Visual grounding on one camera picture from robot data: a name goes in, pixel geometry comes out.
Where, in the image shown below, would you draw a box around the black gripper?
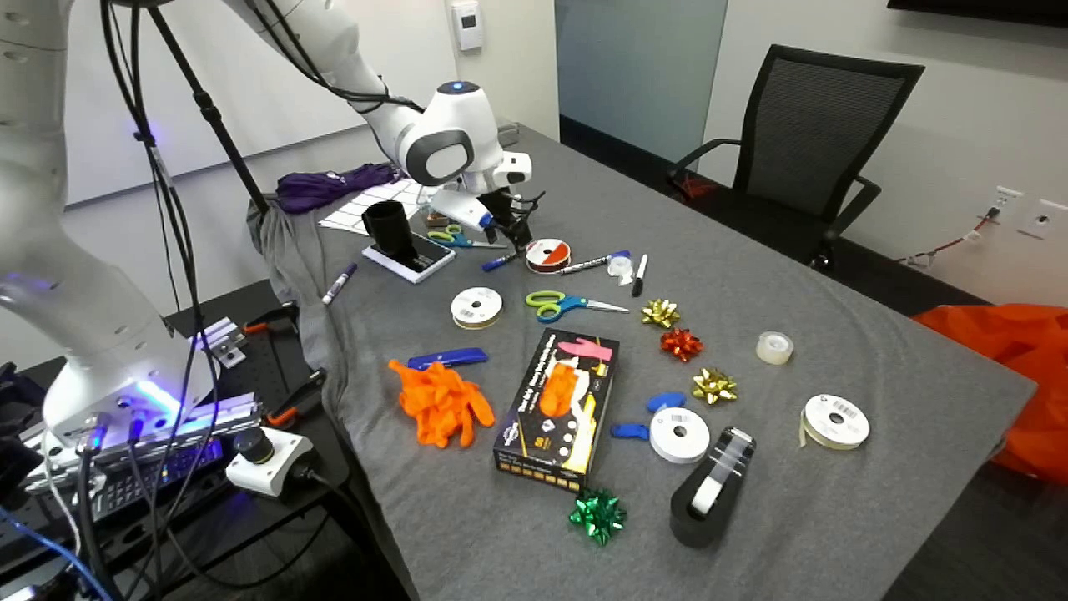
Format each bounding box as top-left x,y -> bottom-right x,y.
473,183 -> 549,250

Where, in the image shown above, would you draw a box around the silver grey marker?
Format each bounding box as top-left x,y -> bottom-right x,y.
555,250 -> 614,278

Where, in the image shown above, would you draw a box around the black cup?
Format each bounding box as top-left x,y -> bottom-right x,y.
362,197 -> 429,272

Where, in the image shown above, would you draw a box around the long blue marker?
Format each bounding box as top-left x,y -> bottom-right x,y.
405,345 -> 493,373

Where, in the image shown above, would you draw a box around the purple marker white barrel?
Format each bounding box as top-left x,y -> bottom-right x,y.
318,260 -> 363,309

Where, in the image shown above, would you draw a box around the orange and white ribbon spool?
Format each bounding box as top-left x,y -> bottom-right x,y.
523,232 -> 575,272

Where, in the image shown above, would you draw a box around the white tablet device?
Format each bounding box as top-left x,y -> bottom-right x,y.
362,231 -> 462,287

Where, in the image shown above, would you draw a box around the white ribbon spool gold ribbon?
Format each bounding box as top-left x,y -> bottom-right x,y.
449,284 -> 508,335

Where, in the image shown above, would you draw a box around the white label sheets stack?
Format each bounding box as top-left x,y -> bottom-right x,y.
318,177 -> 449,242

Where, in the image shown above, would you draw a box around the gold gift bow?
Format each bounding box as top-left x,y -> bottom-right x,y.
687,366 -> 743,412
637,293 -> 685,335

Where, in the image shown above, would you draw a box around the orange gloves pile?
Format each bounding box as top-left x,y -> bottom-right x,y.
385,354 -> 500,451

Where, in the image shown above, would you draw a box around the purple cloth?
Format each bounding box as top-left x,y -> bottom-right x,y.
271,161 -> 402,218

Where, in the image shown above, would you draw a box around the black glove box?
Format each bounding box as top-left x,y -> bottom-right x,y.
490,327 -> 624,496

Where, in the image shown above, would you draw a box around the red gift bow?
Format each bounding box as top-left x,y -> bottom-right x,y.
659,324 -> 707,363

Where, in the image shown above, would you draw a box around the clear tape roll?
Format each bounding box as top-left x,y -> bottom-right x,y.
756,327 -> 799,372

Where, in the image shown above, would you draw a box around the green gift bow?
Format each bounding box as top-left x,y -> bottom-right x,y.
568,488 -> 632,546

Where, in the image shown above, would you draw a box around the silver metal clamp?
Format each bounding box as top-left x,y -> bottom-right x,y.
191,315 -> 250,372

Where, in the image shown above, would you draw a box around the black tape dispenser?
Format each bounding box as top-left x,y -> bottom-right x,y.
667,424 -> 761,552

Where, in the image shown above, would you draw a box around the black mesh office chair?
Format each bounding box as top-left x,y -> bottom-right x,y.
664,43 -> 928,269

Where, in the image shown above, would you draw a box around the white power strip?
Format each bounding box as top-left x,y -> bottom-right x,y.
223,424 -> 318,502

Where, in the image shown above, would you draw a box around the black equipment cart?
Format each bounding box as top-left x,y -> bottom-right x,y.
0,278 -> 413,601

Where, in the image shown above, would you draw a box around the metal robot mounting plate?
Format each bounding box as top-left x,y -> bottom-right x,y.
21,376 -> 265,526

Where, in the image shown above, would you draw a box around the orange bag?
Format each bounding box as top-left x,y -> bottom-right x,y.
914,297 -> 1068,488

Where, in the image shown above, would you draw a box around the green handled scissors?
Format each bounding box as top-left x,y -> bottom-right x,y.
523,287 -> 632,327

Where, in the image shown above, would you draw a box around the white wall thermostat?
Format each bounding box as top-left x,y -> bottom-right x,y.
449,0 -> 489,57

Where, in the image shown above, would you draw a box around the black camera tripod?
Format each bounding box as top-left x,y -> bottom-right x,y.
136,0 -> 282,227

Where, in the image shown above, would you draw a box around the black cable bundle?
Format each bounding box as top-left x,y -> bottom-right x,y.
97,0 -> 215,448

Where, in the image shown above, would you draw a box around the black wall television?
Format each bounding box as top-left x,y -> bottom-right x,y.
884,0 -> 1068,29

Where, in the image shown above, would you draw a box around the white wall outlet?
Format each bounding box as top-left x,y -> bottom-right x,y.
1033,197 -> 1068,242

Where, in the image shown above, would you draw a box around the blue network cable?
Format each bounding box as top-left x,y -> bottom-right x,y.
0,505 -> 120,601

